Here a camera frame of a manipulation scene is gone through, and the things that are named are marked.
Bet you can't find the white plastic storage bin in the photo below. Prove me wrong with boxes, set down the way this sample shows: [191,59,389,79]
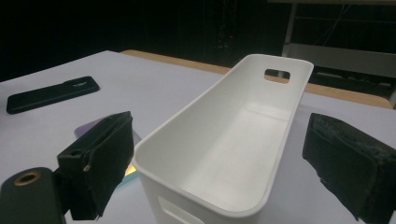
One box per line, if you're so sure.
[131,53,315,224]

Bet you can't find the white metal desk stand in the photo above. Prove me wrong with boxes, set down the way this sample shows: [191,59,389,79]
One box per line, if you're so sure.
[267,0,396,108]

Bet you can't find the iridescent phone case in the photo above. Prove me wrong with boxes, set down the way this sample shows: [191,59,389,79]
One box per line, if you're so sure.
[74,117,143,188]

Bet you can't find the black phone case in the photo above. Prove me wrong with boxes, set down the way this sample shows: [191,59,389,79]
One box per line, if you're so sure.
[6,76,101,115]

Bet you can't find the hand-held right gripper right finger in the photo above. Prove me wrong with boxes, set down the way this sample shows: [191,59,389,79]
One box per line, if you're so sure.
[302,112,396,224]

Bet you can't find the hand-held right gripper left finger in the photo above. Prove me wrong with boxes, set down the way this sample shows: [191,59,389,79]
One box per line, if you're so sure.
[56,110,135,221]

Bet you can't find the white table mat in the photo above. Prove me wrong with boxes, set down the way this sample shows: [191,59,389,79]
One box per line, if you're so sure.
[0,49,396,224]

